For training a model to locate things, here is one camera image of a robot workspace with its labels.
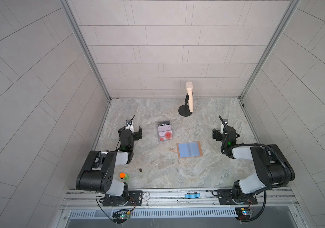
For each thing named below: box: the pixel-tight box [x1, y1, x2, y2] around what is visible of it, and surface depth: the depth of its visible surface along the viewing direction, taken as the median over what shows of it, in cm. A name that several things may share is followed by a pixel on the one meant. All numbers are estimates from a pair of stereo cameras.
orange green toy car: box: [118, 172, 130, 181], surface depth 77 cm
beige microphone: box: [185, 81, 194, 113], surface depth 92 cm
